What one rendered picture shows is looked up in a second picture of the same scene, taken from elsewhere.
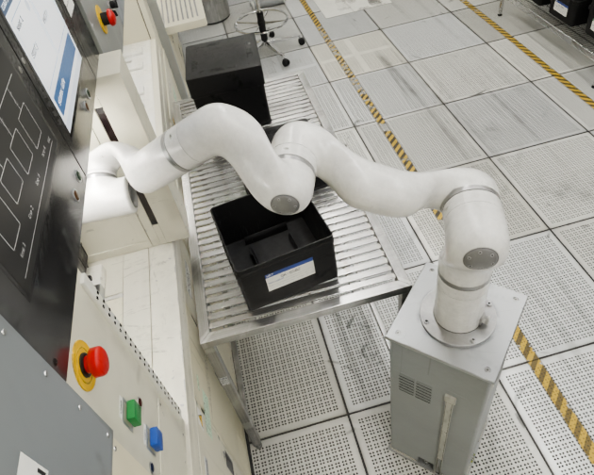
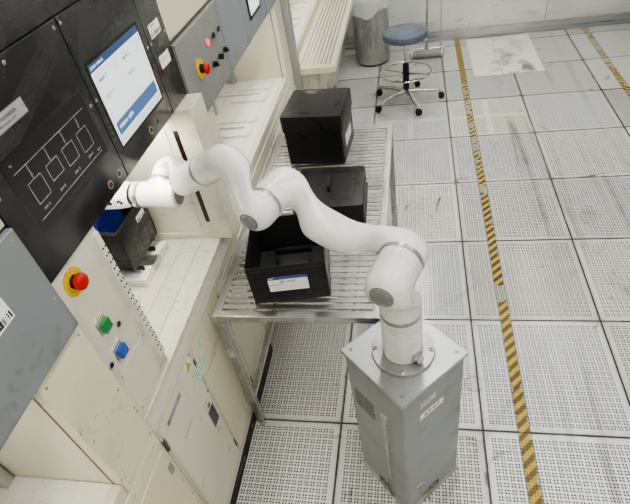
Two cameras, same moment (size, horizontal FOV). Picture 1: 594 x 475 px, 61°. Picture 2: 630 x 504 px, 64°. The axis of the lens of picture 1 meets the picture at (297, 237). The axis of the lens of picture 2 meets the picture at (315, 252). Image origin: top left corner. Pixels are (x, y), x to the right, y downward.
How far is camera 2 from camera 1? 0.58 m
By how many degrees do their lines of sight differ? 15
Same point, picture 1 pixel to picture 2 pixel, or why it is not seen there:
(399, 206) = (335, 244)
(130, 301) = (174, 271)
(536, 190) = (604, 281)
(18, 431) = (3, 288)
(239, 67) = (323, 114)
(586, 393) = (561, 477)
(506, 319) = (440, 364)
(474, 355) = (398, 383)
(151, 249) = (204, 239)
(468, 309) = (397, 343)
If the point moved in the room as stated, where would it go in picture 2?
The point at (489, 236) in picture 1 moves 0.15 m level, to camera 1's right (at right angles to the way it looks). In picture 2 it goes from (387, 281) to (451, 284)
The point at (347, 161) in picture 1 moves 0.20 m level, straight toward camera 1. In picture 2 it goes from (306, 202) to (274, 252)
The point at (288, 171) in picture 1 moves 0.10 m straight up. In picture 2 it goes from (253, 199) to (243, 166)
